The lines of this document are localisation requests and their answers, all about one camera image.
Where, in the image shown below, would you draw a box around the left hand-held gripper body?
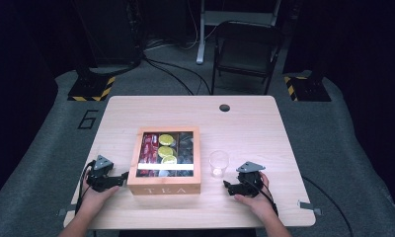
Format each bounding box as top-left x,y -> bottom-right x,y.
86,154 -> 121,194

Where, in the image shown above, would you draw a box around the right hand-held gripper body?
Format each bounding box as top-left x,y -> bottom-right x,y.
235,161 -> 267,198

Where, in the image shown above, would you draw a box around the wooden tea box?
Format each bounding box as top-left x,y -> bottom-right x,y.
126,126 -> 201,197

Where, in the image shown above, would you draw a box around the person's left hand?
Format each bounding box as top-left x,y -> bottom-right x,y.
78,169 -> 121,215

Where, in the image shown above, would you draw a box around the person's right hand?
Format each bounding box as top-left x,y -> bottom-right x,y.
233,171 -> 279,221

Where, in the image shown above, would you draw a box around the clear plastic cup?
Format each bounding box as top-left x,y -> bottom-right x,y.
208,150 -> 230,179

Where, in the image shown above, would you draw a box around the pile of red stick sachets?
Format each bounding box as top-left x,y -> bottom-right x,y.
138,132 -> 160,178

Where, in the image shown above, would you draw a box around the pile of dark coffee capsules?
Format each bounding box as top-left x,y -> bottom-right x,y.
178,131 -> 195,178

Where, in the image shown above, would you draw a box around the black stand base hazard stripes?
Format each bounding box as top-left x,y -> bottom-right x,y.
282,71 -> 333,103
67,67 -> 117,103

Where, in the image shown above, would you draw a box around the grey floor mat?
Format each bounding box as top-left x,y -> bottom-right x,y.
0,67 -> 395,237

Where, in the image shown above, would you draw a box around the black folding chair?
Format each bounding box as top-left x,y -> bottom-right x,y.
210,20 -> 284,96

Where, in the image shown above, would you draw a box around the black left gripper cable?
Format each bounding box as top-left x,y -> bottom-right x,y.
74,159 -> 97,215

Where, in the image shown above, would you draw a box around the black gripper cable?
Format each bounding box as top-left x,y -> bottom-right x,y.
244,177 -> 279,217
74,159 -> 97,215

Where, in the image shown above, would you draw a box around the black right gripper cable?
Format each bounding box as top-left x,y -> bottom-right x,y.
244,177 -> 279,217

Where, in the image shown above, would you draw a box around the grey table bracket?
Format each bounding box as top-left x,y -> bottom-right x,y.
57,204 -> 77,218
296,199 -> 323,217

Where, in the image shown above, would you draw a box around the black floor cable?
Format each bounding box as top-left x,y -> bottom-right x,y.
301,175 -> 356,237
152,60 -> 213,96
142,55 -> 196,97

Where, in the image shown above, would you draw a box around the white desk frame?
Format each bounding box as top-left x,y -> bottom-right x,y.
196,0 -> 282,65

